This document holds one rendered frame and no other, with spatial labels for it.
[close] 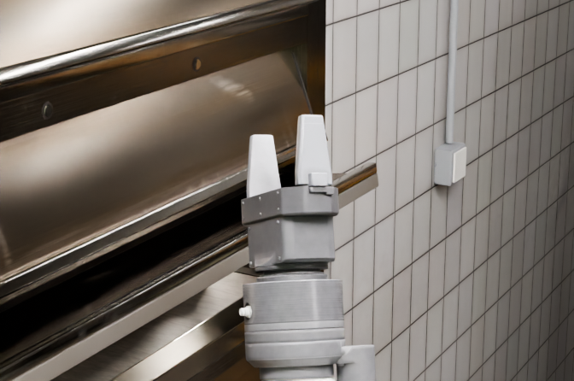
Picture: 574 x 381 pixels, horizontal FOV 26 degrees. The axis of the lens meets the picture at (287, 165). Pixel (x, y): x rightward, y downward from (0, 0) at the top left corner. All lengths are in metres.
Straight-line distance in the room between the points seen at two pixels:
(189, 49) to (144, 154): 0.18
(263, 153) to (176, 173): 0.73
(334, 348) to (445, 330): 2.02
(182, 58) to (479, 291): 1.59
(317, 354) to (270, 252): 0.10
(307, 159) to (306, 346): 0.16
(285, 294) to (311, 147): 0.13
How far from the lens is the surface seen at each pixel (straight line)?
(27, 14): 1.59
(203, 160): 1.94
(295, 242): 1.06
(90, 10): 1.68
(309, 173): 1.05
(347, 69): 2.38
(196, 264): 1.72
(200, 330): 2.13
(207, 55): 1.94
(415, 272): 2.84
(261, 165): 1.16
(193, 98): 1.96
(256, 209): 1.10
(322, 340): 1.07
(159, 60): 1.83
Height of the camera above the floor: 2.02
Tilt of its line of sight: 16 degrees down
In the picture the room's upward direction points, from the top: straight up
